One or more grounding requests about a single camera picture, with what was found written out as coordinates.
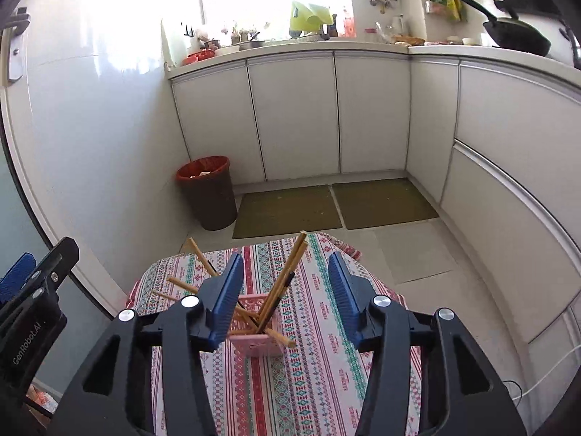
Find bunch of chopsticks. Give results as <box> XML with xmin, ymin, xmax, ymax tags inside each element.
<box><xmin>152</xmin><ymin>231</ymin><xmax>310</xmax><ymax>351</ymax></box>

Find striped patterned tablecloth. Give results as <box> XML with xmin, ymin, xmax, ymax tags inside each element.
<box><xmin>125</xmin><ymin>233</ymin><xmax>423</xmax><ymax>436</ymax></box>

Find brown trash bin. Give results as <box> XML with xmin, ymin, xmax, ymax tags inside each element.
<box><xmin>176</xmin><ymin>155</ymin><xmax>239</xmax><ymax>231</ymax></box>

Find white cable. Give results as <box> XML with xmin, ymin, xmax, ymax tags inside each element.
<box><xmin>521</xmin><ymin>342</ymin><xmax>581</xmax><ymax>397</ymax></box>

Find pink chopstick holder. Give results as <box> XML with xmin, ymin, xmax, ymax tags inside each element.
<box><xmin>227</xmin><ymin>294</ymin><xmax>283</xmax><ymax>359</ymax></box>

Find orange patterned cloth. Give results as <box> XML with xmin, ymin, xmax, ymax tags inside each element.
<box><xmin>26</xmin><ymin>384</ymin><xmax>61</xmax><ymax>419</ymax></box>

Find small potted flowers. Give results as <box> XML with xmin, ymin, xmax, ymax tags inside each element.
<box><xmin>222</xmin><ymin>22</ymin><xmax>260</xmax><ymax>45</ymax></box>

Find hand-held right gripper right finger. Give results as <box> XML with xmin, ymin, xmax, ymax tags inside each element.
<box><xmin>327</xmin><ymin>252</ymin><xmax>527</xmax><ymax>436</ymax></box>

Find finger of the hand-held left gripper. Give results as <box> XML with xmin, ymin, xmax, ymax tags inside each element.
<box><xmin>20</xmin><ymin>236</ymin><xmax>81</xmax><ymax>303</ymax></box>
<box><xmin>0</xmin><ymin>253</ymin><xmax>38</xmax><ymax>304</ymax></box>

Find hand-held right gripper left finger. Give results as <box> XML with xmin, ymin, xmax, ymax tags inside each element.
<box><xmin>48</xmin><ymin>252</ymin><xmax>246</xmax><ymax>436</ymax></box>

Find black wok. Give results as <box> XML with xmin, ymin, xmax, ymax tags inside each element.
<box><xmin>460</xmin><ymin>0</ymin><xmax>553</xmax><ymax>58</ymax></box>

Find green plastic container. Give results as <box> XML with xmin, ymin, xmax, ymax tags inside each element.
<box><xmin>290</xmin><ymin>1</ymin><xmax>335</xmax><ymax>40</ymax></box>

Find olive floor mat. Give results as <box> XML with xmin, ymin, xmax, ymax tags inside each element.
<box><xmin>331</xmin><ymin>178</ymin><xmax>440</xmax><ymax>231</ymax></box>
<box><xmin>233</xmin><ymin>185</ymin><xmax>343</xmax><ymax>240</ymax></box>

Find metal door handle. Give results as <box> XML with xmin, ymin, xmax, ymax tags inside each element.
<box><xmin>0</xmin><ymin>7</ymin><xmax>31</xmax><ymax>85</ymax></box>

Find green yellow hanging packets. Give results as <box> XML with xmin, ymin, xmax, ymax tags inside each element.
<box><xmin>426</xmin><ymin>0</ymin><xmax>464</xmax><ymax>23</ymax></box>

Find white kitchen cabinet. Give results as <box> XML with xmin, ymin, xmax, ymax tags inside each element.
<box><xmin>168</xmin><ymin>48</ymin><xmax>411</xmax><ymax>187</ymax></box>
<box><xmin>406</xmin><ymin>45</ymin><xmax>581</xmax><ymax>400</ymax></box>

